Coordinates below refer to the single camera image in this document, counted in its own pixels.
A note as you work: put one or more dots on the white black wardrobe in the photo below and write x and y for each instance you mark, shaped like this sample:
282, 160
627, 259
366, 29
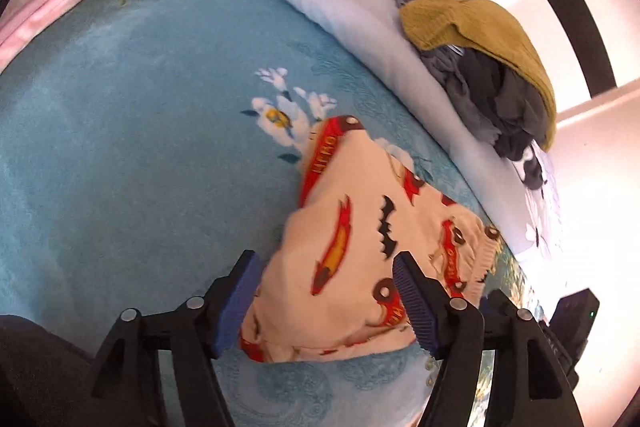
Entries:
590, 49

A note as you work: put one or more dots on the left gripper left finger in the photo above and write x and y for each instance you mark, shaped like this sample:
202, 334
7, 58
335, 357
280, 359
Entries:
124, 379

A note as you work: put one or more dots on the cream car print pajama pants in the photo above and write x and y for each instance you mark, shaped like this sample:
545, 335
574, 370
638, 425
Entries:
327, 294

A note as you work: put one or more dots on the dark grey clothes pile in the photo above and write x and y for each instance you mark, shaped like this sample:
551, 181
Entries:
495, 106

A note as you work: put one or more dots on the olive green knit sweater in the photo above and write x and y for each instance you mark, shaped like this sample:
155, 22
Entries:
480, 36

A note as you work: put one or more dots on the pink folded garment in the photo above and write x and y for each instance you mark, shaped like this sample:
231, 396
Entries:
27, 24

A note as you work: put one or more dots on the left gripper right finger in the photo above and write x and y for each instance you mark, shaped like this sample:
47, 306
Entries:
529, 386

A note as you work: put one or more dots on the blue floral bed sheet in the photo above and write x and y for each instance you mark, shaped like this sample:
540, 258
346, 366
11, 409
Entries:
144, 145

